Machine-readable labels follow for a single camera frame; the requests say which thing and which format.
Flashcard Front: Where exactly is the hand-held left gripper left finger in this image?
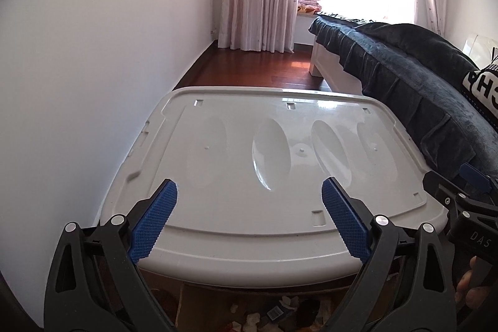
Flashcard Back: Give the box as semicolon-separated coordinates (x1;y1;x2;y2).
43;178;179;332

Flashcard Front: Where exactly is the white bed frame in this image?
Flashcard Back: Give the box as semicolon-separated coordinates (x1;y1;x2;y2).
309;40;364;93

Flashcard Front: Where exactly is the bed with dark blanket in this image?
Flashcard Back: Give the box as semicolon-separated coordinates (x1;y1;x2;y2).
308;15;498;181

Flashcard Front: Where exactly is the white headboard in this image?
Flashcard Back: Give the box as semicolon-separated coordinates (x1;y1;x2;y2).
465;34;498;64

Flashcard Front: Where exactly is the black and white printed pillow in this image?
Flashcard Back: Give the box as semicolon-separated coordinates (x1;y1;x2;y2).
461;60;498;123

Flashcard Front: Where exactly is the brown cardboard box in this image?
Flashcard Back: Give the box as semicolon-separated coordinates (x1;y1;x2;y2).
138;266;401;332

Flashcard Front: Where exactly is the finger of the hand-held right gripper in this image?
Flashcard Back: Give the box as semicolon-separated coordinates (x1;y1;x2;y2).
422;171;473;208
459;163;491;193

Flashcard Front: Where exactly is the person's right hand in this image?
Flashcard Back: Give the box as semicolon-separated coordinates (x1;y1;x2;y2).
456;257;498;317

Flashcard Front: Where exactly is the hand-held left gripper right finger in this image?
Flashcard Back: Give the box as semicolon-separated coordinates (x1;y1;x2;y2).
321;176;458;332

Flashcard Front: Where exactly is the white plastic storage lid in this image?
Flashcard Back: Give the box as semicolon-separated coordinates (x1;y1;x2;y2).
99;86;448;290

